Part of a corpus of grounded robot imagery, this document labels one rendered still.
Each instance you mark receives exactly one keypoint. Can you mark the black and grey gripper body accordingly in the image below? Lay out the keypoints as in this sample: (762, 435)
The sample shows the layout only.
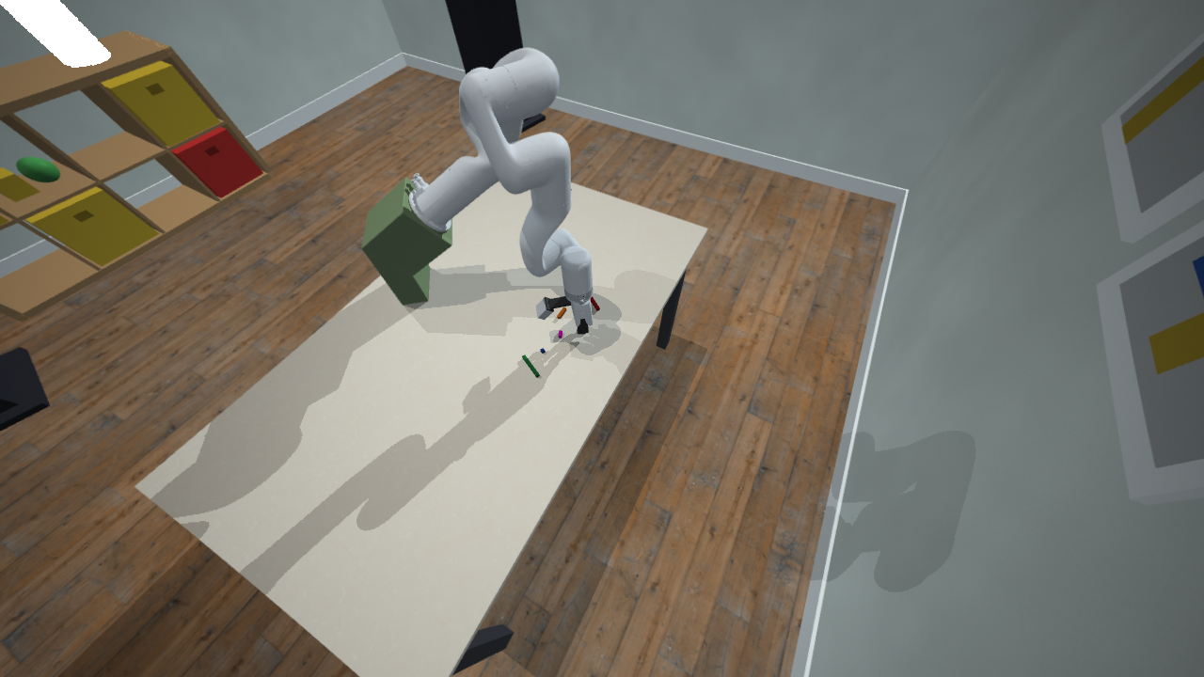
(582, 312)

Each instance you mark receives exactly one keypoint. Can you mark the green rod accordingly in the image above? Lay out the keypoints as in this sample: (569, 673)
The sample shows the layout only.
(531, 366)

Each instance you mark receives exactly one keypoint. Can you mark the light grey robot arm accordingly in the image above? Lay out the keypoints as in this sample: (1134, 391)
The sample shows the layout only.
(492, 110)

